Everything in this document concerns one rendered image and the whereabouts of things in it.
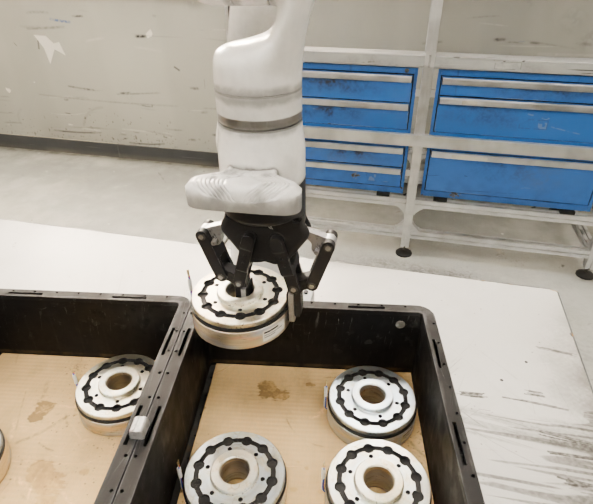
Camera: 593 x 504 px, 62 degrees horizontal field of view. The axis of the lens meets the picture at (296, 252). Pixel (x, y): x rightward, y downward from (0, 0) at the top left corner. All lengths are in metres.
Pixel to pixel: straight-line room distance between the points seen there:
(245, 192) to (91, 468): 0.37
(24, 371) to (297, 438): 0.38
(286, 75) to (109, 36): 3.24
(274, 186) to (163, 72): 3.12
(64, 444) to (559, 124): 2.09
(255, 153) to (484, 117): 1.91
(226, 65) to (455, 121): 1.91
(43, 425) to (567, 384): 0.77
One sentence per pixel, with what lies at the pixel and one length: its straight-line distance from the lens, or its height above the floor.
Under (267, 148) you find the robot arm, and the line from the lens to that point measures 0.40.
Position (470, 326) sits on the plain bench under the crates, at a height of 0.70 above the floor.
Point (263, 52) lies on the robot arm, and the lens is 0.38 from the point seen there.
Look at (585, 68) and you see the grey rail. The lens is 2.26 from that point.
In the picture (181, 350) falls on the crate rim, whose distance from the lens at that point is 0.59.
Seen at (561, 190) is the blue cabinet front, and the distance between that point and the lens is 2.43.
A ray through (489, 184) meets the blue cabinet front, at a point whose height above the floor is 0.41.
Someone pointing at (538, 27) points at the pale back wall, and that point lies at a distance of 3.09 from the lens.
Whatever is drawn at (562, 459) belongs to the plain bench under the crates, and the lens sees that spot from 0.84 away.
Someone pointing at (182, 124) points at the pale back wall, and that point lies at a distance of 3.52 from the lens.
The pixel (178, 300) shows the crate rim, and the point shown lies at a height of 0.93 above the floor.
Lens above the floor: 1.31
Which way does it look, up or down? 32 degrees down
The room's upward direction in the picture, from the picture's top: straight up
